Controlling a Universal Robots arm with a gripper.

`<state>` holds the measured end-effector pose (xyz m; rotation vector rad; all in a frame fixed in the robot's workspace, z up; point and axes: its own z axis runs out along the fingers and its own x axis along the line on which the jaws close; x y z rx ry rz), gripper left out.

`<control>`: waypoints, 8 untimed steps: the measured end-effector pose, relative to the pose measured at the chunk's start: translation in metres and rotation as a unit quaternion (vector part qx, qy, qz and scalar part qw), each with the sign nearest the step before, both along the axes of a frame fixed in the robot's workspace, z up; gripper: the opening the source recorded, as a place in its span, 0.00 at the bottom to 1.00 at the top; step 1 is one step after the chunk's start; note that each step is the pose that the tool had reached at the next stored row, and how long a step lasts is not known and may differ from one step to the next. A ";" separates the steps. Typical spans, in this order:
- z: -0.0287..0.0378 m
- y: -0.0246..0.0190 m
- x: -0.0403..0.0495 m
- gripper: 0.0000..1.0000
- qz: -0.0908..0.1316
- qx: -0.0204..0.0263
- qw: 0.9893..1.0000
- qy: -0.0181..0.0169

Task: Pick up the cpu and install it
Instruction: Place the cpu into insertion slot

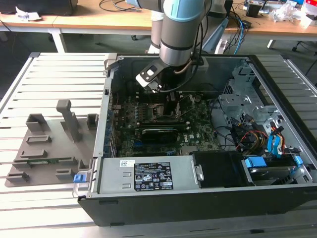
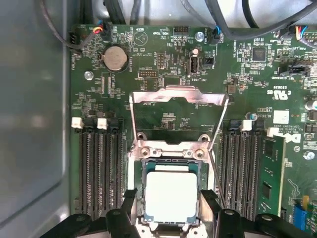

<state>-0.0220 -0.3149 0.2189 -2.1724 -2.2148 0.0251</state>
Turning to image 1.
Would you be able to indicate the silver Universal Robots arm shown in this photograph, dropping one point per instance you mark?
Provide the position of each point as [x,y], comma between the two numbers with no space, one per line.
[178,37]

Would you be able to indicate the CPU socket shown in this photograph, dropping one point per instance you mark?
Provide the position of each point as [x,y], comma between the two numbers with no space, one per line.
[158,111]

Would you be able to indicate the RAM slot white clips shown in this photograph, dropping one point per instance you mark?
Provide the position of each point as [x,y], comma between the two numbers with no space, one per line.
[182,122]
[183,128]
[155,97]

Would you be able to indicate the black chair caster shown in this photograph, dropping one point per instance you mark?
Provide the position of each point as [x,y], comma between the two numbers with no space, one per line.
[134,37]

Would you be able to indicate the green motherboard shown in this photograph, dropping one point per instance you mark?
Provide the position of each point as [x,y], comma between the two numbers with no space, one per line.
[200,124]

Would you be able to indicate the black graphics card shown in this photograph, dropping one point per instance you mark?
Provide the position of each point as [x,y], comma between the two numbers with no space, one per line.
[158,136]

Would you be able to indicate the white power strip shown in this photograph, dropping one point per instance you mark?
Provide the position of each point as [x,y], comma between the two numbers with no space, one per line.
[221,46]

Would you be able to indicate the pale blue teach pendant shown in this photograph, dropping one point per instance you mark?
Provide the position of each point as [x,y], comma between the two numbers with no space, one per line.
[215,37]

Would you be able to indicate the silver drive cage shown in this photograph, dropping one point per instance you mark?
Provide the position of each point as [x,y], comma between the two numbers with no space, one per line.
[237,104]

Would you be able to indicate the black computer box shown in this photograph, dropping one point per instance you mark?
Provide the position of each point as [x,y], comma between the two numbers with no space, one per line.
[221,8]

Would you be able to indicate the wooden desk white legs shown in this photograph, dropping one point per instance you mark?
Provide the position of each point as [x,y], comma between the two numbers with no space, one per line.
[86,21]
[272,28]

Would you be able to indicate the black fan shroud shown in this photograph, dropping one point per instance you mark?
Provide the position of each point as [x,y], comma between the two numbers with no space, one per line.
[220,168]

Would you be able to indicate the grey power supply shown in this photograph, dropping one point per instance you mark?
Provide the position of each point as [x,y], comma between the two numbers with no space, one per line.
[114,173]

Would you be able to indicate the small black box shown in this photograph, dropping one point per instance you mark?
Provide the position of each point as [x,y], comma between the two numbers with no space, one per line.
[253,10]

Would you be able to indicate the hard disk blue carrier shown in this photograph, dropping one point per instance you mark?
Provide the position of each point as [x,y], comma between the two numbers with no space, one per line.
[255,162]

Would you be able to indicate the black open PC case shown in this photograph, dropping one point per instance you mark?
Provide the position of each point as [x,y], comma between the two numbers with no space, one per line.
[173,208]

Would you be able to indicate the blue case latch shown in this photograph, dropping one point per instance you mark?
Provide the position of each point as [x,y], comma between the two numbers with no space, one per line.
[79,179]

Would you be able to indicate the clear plastic bags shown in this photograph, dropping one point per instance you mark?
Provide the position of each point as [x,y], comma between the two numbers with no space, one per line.
[284,12]

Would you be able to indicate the grey parts rack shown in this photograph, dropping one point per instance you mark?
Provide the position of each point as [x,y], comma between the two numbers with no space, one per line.
[49,171]

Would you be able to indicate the large black device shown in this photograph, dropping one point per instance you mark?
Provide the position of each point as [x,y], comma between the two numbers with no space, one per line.
[37,6]

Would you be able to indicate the green RAM stick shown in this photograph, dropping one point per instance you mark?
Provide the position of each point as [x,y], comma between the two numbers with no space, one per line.
[42,161]

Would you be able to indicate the crumpled white paper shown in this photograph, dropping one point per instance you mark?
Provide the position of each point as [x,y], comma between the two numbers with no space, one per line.
[27,15]

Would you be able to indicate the white red box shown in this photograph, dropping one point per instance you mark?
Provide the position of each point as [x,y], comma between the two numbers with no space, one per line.
[309,12]

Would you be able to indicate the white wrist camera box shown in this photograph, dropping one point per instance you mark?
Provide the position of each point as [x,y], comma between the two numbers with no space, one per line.
[153,85]

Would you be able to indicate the black camera bracket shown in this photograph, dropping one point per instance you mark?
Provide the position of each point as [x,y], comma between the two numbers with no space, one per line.
[146,72]

